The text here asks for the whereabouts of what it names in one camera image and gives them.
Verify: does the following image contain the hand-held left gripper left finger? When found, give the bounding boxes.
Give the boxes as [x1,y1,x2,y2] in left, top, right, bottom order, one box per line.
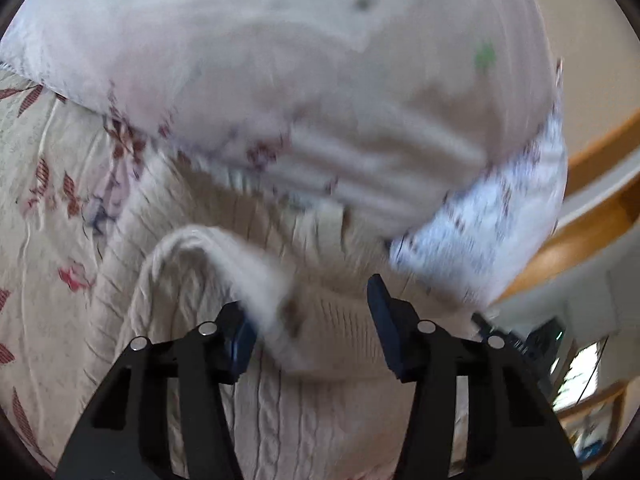
[54,301,259,480]

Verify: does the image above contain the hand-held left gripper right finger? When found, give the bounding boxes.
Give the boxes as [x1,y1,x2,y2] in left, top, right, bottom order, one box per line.
[366,275,584,480]

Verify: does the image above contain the cream cable knit sweater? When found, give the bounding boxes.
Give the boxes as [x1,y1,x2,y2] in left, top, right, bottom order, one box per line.
[92,157,482,480]

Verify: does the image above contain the window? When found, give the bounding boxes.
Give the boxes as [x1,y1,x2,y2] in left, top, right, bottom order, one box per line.
[550,337,610,411]

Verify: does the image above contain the floral bed sheet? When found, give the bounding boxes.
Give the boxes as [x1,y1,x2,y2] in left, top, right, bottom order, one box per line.
[0,62,569,477]

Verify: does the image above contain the white floral pillow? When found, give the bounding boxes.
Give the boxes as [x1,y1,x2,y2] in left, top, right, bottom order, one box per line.
[0,0,564,243]

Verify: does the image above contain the wooden bed frame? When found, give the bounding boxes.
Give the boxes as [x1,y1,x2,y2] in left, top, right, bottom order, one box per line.
[492,110,640,306]

